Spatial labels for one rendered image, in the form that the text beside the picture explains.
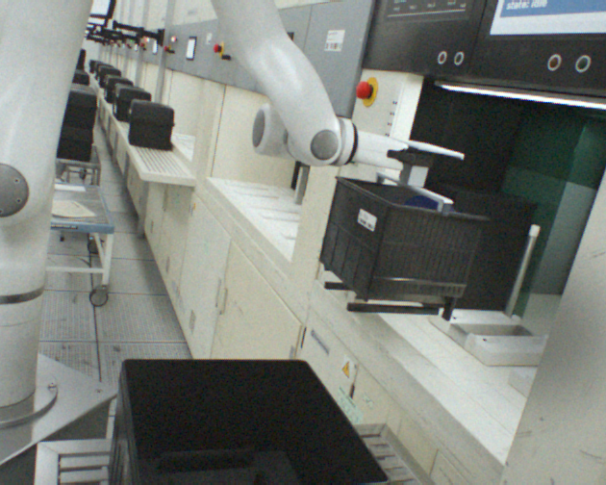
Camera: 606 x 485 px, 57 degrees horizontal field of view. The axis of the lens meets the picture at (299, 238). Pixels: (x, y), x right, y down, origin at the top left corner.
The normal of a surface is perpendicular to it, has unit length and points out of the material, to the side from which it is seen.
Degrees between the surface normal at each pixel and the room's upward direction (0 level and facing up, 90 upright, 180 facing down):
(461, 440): 90
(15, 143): 63
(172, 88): 90
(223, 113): 90
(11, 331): 90
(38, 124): 68
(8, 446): 0
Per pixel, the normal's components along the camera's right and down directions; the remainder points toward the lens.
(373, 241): -0.91, -0.09
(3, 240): 0.27, -0.77
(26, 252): 0.69, -0.60
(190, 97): 0.36, 0.31
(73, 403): 0.20, -0.95
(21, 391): 0.90, 0.28
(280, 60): -0.04, -0.40
